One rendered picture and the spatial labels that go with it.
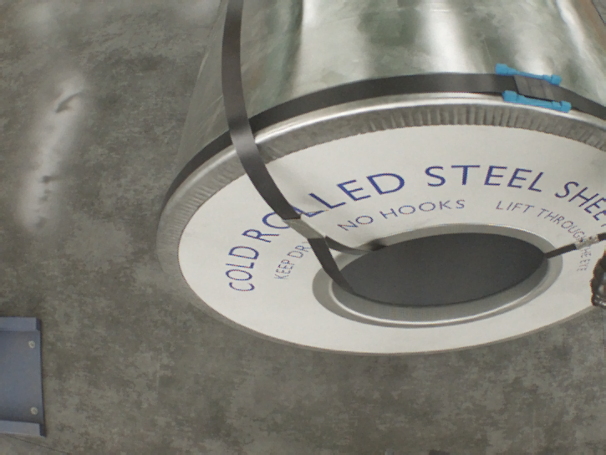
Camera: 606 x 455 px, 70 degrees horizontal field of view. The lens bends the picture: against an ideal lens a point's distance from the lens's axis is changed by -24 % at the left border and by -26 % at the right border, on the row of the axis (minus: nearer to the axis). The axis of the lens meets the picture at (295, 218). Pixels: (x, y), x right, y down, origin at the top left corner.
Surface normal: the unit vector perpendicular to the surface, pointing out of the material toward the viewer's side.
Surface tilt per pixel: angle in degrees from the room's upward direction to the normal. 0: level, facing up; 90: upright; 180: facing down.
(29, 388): 0
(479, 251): 40
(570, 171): 90
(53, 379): 0
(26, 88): 0
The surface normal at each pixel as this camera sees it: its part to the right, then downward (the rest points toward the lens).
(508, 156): -0.06, 0.88
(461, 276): -0.42, -0.45
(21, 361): 0.02, -0.47
